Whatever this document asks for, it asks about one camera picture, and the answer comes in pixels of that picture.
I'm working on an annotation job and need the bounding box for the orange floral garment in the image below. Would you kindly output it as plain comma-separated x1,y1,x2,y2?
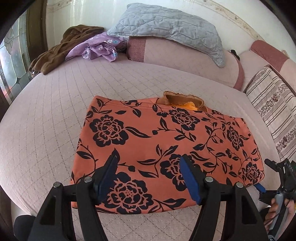
70,91,265,215

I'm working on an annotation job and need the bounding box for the striped floral pillow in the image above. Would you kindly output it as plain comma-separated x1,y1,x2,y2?
245,66,296,163

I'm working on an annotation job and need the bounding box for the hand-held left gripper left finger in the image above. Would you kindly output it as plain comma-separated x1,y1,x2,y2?
28,154,119,241

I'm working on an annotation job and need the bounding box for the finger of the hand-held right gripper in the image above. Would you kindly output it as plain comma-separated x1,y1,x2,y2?
254,183,279,204
264,159,284,173

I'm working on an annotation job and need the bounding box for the pink quilted bedspread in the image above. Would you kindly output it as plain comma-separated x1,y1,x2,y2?
0,57,287,241

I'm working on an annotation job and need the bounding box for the grey quilted pillow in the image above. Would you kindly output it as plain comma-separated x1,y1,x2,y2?
107,3,226,67

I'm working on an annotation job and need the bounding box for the pink bolster cushion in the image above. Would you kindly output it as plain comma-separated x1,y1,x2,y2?
239,40,296,93
127,37,244,91

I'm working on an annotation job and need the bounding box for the brown garment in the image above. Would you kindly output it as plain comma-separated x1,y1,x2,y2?
29,24,104,76

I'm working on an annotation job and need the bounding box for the person's right hand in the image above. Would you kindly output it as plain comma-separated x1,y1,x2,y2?
264,199,296,232

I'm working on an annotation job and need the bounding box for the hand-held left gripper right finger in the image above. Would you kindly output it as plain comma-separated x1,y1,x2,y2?
180,156,269,241

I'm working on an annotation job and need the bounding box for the stained glass door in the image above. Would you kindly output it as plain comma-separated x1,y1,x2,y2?
0,9,48,105

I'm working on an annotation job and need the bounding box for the purple floral garment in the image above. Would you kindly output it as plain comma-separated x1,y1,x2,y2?
65,32,129,63

